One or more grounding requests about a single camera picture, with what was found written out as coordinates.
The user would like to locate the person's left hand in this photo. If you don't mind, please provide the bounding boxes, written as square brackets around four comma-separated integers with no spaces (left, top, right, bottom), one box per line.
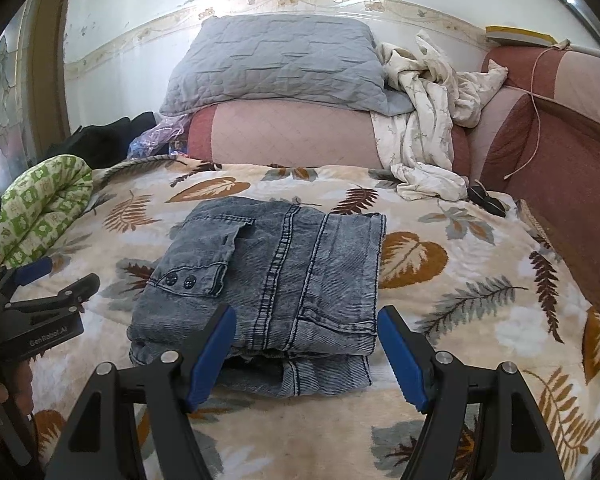
[0,359,36,416]

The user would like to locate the leaf print blanket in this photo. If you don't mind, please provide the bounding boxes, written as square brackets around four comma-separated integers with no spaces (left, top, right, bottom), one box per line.
[0,155,600,480]

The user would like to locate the white floral cloth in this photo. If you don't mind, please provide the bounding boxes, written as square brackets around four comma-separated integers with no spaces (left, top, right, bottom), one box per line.
[370,30,510,202]

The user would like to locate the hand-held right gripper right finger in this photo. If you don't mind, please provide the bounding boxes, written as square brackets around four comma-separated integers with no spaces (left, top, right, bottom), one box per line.
[377,305,566,480]

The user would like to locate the red and pink headboard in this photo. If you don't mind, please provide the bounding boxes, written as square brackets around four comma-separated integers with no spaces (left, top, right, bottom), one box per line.
[467,45,600,356]

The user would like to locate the wooden door frame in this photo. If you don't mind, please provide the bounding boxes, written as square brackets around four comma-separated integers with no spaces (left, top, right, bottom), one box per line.
[30,0,81,161]

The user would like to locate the blue denim pants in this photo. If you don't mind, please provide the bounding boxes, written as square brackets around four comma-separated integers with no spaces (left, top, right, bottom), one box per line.
[127,196,387,398]

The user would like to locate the pink quilted bolster cushion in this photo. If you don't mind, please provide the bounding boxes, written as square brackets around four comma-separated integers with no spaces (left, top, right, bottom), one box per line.
[186,101,471,181]

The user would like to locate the yellow book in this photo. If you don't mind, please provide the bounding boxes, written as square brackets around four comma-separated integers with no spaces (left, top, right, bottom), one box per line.
[485,26,556,47]

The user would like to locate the purple plastic bag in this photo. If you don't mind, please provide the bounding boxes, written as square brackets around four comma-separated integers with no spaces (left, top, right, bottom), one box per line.
[128,112,188,161]

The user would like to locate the small black object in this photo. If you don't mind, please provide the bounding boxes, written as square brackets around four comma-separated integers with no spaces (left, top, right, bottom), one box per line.
[467,180,507,218]

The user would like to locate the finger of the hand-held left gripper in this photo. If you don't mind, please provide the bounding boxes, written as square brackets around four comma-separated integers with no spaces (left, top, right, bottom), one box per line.
[5,273,101,316]
[0,257,53,302]

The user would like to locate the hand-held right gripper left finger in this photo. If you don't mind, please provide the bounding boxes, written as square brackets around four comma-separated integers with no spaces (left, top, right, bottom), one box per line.
[45,303,237,480]

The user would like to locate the black clothing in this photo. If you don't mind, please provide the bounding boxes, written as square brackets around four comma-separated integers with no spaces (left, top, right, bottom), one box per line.
[45,112,157,171]

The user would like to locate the thin beige cord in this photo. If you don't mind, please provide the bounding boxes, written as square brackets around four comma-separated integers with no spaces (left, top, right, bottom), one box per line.
[502,42,571,181]

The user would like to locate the stained glass panel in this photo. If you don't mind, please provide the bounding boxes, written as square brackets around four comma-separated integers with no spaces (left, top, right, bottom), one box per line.
[0,5,36,196]

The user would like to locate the green patterned quilt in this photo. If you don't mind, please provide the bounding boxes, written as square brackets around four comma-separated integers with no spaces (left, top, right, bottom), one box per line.
[0,156,94,271]

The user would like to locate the grey quilted pillow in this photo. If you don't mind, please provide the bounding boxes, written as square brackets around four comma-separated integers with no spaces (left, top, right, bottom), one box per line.
[159,14,415,117]

